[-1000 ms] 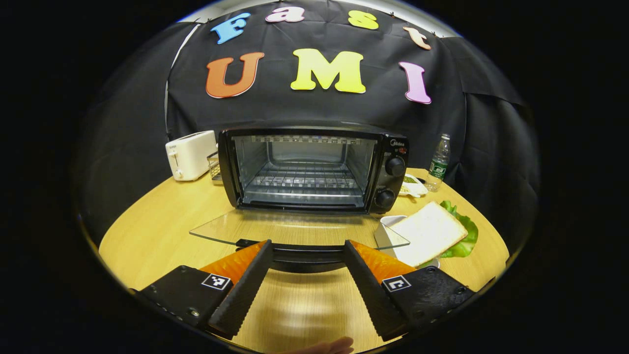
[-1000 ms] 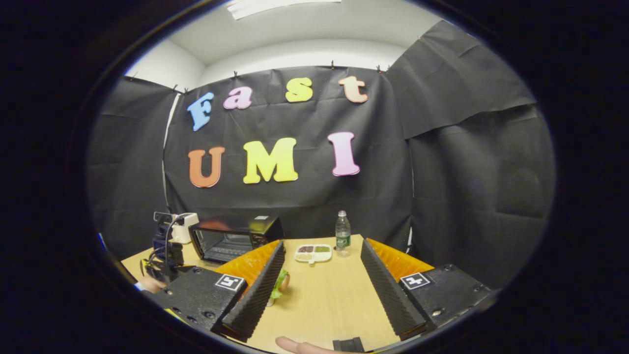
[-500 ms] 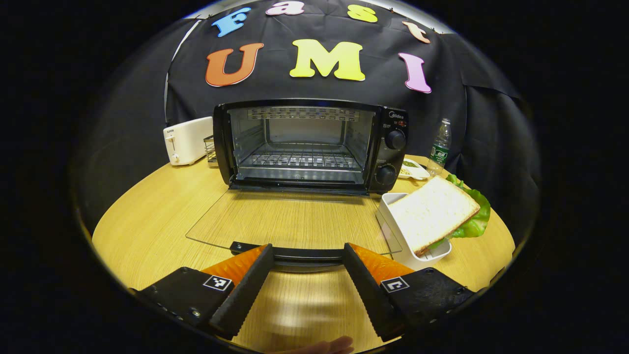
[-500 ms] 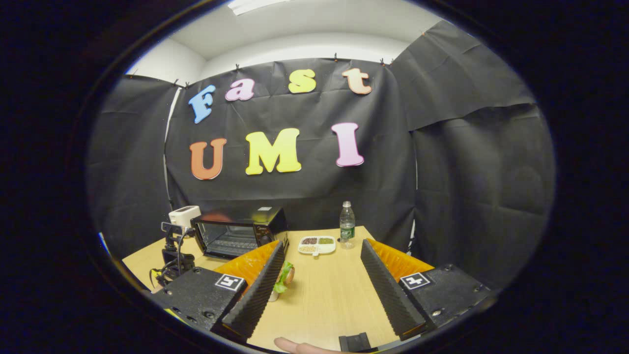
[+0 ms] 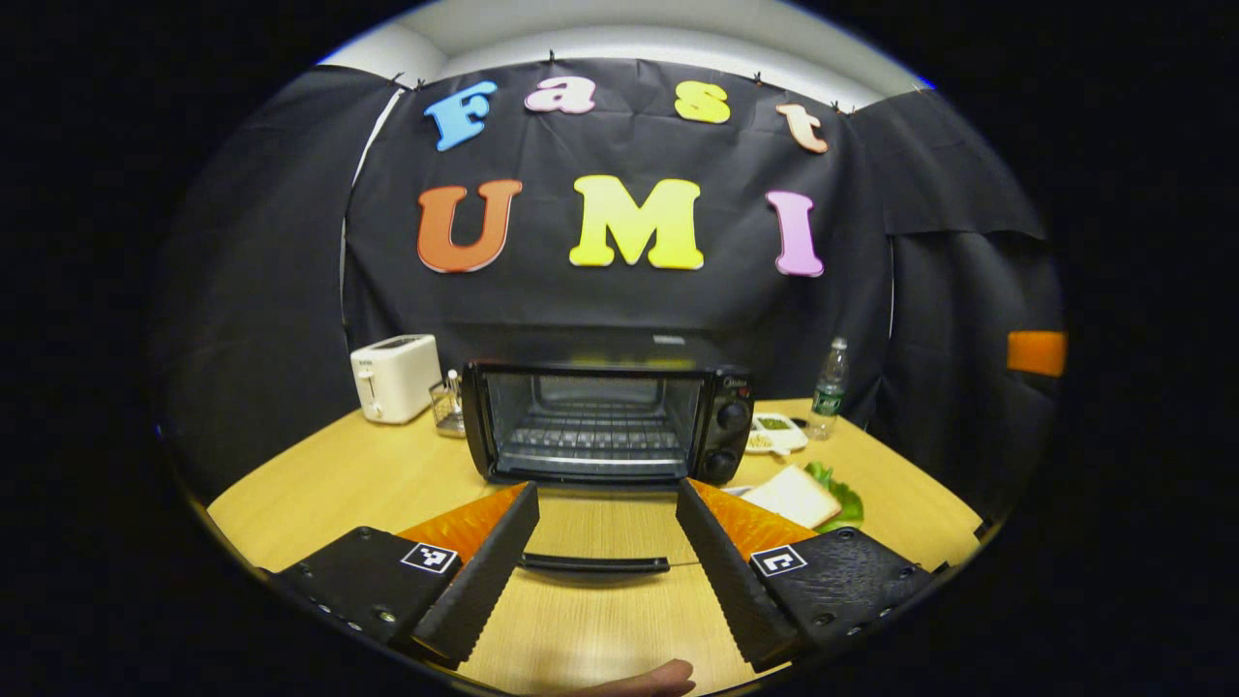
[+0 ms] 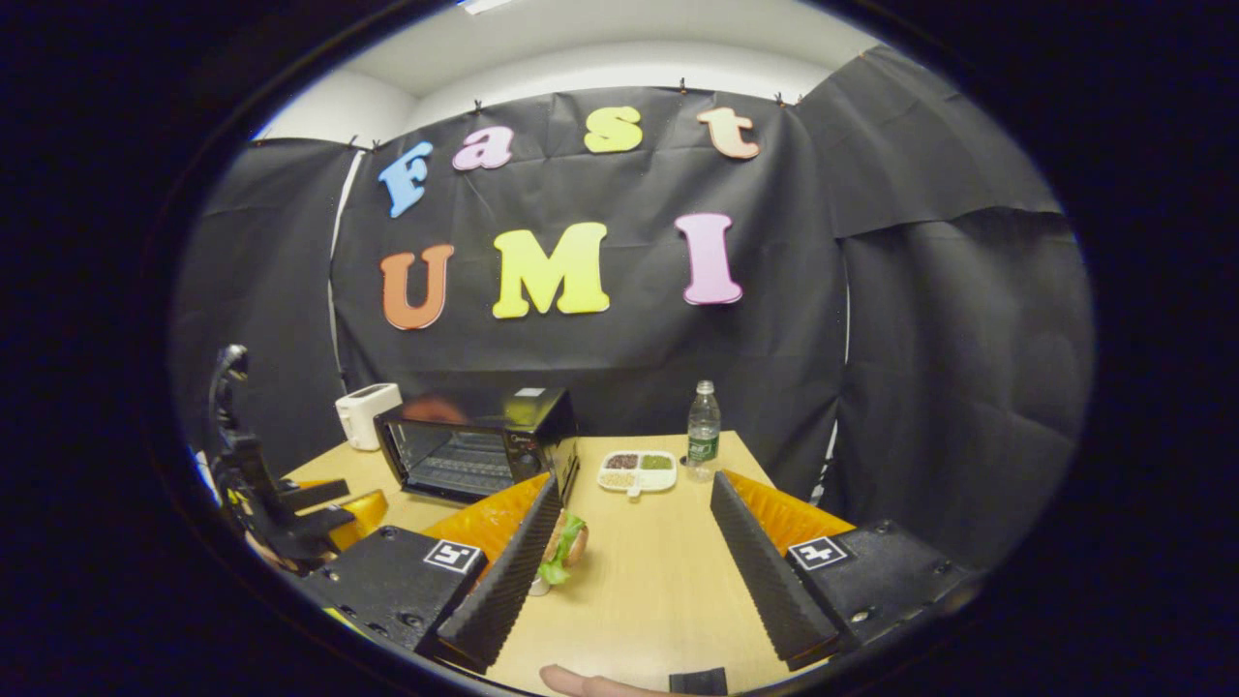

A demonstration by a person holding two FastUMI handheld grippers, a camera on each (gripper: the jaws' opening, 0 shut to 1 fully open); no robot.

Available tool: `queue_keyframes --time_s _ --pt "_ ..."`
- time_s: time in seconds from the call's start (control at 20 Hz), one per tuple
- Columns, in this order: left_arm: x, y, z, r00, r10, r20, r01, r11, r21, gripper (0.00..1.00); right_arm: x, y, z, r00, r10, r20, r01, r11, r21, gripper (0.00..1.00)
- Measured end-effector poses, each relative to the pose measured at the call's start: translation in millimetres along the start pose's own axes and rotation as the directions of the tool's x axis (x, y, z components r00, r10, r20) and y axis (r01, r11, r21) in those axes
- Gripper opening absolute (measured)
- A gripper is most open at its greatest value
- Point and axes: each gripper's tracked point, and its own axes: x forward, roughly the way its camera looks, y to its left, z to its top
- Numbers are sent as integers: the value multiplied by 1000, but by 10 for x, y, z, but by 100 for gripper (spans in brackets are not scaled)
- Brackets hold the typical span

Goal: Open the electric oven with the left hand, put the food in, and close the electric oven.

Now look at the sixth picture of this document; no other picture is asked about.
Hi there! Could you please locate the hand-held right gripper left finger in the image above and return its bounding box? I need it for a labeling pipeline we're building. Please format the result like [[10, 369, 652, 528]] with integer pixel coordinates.
[[295, 472, 564, 676]]

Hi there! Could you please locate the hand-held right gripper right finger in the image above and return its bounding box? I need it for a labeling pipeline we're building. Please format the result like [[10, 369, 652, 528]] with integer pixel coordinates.
[[710, 470, 971, 673]]

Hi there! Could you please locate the lettuce sandwich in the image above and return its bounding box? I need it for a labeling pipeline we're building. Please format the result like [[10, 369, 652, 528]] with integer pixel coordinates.
[[538, 513, 589, 587]]

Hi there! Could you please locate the black electric oven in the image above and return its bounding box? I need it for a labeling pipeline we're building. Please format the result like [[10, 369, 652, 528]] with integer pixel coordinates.
[[373, 387, 580, 506]]

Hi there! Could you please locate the white toaster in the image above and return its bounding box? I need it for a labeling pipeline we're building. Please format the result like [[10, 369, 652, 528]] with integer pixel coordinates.
[[335, 383, 403, 451]]

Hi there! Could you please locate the clear plastic water bottle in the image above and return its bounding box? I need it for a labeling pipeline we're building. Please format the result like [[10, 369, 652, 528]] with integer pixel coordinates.
[[686, 380, 722, 483]]

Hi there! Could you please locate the white divided snack dish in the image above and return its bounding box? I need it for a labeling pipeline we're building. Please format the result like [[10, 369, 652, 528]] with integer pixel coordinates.
[[596, 450, 678, 498]]

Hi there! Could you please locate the black backdrop cloth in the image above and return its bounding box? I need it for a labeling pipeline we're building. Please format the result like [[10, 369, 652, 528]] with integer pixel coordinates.
[[169, 46, 1095, 572]]

